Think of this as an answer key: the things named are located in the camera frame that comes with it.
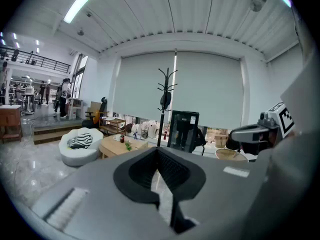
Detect wooden cabinet white top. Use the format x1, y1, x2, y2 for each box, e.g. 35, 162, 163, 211
0, 105, 23, 144

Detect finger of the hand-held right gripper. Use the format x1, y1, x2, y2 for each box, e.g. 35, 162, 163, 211
229, 124, 266, 144

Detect wooden steps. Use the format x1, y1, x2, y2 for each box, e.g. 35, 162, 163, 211
33, 123, 83, 145

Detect black coat rack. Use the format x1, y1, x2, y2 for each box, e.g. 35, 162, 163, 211
156, 67, 179, 149

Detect black glass-door cabinet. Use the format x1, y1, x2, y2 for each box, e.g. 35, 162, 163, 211
166, 110, 200, 154

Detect ceiling light tube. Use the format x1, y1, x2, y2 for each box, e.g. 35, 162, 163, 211
63, 0, 106, 24

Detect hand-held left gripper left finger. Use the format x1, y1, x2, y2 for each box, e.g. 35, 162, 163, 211
113, 147, 161, 210

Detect wooden coffee table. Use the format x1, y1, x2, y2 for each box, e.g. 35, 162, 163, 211
99, 134, 150, 160

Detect white table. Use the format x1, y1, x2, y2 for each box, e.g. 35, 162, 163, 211
67, 97, 84, 120

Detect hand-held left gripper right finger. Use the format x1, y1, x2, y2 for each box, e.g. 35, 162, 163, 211
157, 147, 207, 235

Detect white beanbag chair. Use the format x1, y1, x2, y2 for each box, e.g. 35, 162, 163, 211
58, 126, 105, 167

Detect black balcony railing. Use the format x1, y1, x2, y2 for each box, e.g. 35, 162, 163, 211
0, 46, 72, 74

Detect wooden shelf rack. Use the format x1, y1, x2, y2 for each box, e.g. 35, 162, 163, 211
99, 117, 127, 136

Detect black office chair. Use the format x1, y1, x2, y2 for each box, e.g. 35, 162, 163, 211
81, 96, 109, 130

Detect black white striped cushion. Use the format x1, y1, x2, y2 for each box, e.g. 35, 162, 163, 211
67, 133, 93, 150

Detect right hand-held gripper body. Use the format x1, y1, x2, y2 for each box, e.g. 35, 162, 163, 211
257, 102, 296, 141

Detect grey roller blind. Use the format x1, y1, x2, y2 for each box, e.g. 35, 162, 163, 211
112, 51, 176, 124
171, 51, 245, 130

